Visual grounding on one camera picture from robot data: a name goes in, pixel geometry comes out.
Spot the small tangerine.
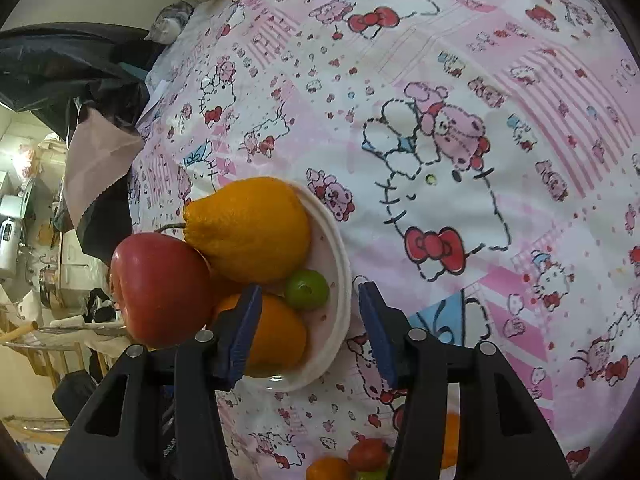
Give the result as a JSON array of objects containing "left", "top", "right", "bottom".
[
  {"left": 306, "top": 456, "right": 354, "bottom": 480},
  {"left": 442, "top": 412, "right": 461, "bottom": 471}
]

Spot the grey cat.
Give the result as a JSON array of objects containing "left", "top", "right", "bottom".
[{"left": 145, "top": 1, "right": 195, "bottom": 43}]

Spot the black plastic sheet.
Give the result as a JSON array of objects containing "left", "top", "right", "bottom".
[{"left": 0, "top": 22, "right": 157, "bottom": 132}]

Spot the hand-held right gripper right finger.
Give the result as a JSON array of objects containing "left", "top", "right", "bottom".
[{"left": 357, "top": 281, "right": 573, "bottom": 480}]

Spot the red apple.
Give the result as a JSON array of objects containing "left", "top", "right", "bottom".
[{"left": 109, "top": 232, "right": 213, "bottom": 350}]

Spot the red cherry tomato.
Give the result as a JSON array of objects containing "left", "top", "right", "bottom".
[{"left": 347, "top": 438, "right": 391, "bottom": 472}]

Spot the large bumpy orange with stem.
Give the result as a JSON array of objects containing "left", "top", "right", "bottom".
[{"left": 182, "top": 176, "right": 312, "bottom": 285}]

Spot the white appliance with display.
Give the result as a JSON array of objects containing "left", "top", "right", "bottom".
[{"left": 0, "top": 217, "right": 24, "bottom": 272}]

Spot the wooden rack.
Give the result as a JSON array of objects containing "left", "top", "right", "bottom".
[{"left": 0, "top": 322, "right": 111, "bottom": 392}]

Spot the pink strawberry print plate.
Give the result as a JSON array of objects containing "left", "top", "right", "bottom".
[{"left": 235, "top": 180, "right": 354, "bottom": 392}]

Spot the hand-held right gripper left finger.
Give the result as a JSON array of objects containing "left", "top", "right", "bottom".
[{"left": 45, "top": 284, "right": 264, "bottom": 480}]

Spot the pink cloth with black trim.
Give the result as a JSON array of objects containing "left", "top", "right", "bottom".
[{"left": 64, "top": 107, "right": 146, "bottom": 267}]

